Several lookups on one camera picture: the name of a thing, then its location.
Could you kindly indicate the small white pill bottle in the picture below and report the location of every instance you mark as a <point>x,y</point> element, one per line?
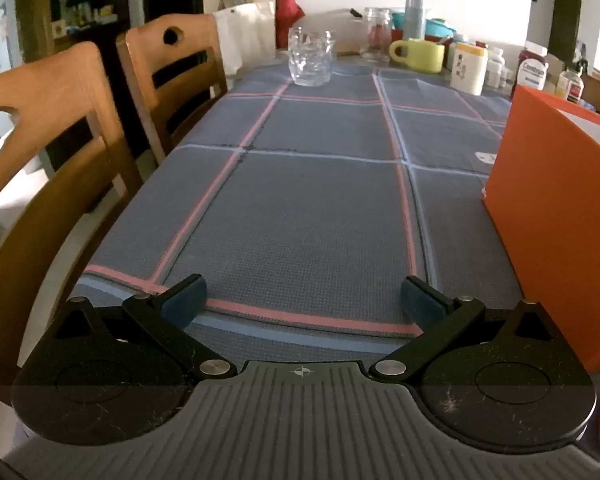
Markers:
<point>495,67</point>

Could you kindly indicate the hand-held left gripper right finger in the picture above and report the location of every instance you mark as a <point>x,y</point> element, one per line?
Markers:
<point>420,303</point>

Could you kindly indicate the dark supplement bottle white label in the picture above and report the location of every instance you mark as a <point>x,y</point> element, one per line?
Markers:
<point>532,70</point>

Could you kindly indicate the teal bowl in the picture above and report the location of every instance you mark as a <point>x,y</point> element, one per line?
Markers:
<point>439,29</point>

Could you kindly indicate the wooden chair with round hole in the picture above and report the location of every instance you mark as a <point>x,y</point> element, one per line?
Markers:
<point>195,27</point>

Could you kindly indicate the clear plastic container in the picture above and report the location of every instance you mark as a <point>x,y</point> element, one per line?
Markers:
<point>340,30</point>

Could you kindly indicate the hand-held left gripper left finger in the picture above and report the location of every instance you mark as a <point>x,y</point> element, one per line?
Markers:
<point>185,301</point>

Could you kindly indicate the grey thermos bottle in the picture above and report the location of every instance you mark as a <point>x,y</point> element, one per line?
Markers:
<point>414,17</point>

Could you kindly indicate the clear glass jar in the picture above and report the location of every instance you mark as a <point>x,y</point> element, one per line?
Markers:
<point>376,35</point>

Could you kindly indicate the white tote bag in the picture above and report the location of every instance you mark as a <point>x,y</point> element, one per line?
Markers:
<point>247,35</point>

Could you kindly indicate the white canister with yellow lid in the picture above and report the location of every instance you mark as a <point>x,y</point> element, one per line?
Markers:
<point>468,70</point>

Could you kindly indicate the wooden chair with curved cutout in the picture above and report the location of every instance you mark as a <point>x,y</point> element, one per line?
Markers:
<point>55,85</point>

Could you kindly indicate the red umbrella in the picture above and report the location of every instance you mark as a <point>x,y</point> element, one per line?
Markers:
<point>287,15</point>

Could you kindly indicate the clear glass cup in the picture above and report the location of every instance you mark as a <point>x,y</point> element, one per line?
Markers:
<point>310,60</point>

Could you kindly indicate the yellow mug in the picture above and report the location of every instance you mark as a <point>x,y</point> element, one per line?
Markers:
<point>424,55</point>

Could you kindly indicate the grey checked tablecloth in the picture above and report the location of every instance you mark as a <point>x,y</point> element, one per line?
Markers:
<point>305,220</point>

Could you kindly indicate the dark shelf cabinet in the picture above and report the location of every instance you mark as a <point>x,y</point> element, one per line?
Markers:
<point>85,5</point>

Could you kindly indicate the small bottle with red label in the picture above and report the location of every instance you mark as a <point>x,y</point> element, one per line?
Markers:
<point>569,87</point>

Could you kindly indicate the orange cardboard box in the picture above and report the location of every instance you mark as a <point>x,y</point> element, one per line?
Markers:
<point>549,200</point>

